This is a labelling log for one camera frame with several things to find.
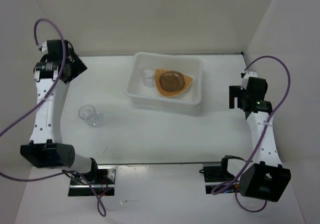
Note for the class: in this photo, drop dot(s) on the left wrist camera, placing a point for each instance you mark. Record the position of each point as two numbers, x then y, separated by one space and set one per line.
43 48

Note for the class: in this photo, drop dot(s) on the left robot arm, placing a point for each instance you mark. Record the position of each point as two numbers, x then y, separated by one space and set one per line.
46 149

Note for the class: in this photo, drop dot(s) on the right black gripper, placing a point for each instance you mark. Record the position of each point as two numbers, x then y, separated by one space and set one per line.
235 91

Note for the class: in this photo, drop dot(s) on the clear cup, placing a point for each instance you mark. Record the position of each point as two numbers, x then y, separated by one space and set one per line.
91 116
148 75

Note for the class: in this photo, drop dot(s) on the orange woven basket plate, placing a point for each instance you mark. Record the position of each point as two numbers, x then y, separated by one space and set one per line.
170 94

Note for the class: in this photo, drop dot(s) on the smoky plate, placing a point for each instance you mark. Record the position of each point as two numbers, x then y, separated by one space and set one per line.
172 81

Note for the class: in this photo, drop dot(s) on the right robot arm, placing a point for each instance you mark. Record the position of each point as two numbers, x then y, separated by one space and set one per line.
264 177

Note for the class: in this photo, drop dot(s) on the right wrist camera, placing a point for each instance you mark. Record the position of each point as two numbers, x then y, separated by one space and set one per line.
245 78

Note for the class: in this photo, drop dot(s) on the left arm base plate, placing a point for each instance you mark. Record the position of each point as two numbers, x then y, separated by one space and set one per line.
104 185

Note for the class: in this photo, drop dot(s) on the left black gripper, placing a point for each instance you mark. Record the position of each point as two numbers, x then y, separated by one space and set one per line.
79 67

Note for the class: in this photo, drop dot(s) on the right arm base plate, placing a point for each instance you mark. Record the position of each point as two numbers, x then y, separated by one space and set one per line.
214 174

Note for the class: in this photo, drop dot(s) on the white plastic bin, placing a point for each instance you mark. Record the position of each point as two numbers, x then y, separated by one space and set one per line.
187 65

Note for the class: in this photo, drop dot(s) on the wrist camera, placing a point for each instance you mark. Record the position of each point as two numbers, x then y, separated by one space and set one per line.
245 78
43 48

